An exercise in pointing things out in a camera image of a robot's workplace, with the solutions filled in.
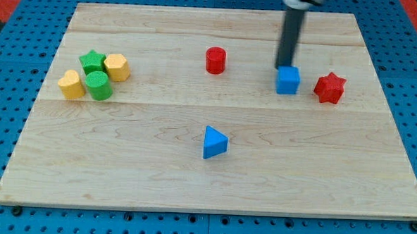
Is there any blue cube block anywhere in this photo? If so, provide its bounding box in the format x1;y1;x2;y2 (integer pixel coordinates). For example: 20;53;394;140
276;66;301;94

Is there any yellow heart block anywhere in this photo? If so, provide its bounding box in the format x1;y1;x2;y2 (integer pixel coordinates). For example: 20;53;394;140
57;69;85;100

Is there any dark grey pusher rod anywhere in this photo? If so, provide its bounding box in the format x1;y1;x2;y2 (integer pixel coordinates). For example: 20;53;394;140
275;8;306;68

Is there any blue triangle block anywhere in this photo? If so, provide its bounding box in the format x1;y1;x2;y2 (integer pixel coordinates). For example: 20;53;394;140
203;125;229;159

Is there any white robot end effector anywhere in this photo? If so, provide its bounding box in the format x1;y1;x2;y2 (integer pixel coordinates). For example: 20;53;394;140
282;0;325;10

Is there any red cylinder block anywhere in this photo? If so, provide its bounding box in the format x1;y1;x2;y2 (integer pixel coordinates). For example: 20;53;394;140
205;46;227;75

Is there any yellow hexagon block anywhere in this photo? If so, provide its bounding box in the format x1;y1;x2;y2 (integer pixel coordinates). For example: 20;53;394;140
104;54;131;82

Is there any green star block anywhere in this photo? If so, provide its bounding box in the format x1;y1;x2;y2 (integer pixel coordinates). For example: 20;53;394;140
78;50;106;75

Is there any green cylinder block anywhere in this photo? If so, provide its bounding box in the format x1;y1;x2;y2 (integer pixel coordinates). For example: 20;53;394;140
85;71;113;101

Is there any red star block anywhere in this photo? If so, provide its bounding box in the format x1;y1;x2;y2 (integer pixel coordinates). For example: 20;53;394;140
313;72;347;104

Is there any wooden board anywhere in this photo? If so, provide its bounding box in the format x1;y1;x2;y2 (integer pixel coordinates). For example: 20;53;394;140
0;3;417;221

